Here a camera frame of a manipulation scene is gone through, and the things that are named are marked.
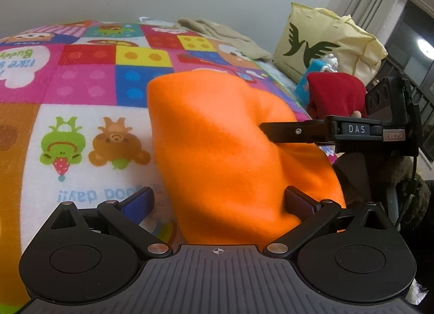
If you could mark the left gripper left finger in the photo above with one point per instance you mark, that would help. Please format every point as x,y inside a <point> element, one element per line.
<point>125,218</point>

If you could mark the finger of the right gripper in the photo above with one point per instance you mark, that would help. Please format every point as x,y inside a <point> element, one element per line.
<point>316,131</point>

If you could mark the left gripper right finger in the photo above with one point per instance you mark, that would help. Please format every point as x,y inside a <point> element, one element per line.
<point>315,217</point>

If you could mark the orange fleece garment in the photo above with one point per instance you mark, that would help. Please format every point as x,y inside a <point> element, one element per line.
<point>224,178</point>

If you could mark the red cloth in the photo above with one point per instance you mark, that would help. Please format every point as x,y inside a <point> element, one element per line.
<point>335,94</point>

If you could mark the cream tote bag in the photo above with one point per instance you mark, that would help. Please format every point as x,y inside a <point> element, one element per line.
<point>312,33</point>

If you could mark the colourful cartoon play mat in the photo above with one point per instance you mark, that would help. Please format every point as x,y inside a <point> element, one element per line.
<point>75,124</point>

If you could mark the grey window curtain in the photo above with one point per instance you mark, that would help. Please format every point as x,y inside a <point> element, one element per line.
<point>378,17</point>

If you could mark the beige folded cloth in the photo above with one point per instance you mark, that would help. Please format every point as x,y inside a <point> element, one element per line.
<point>222,32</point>

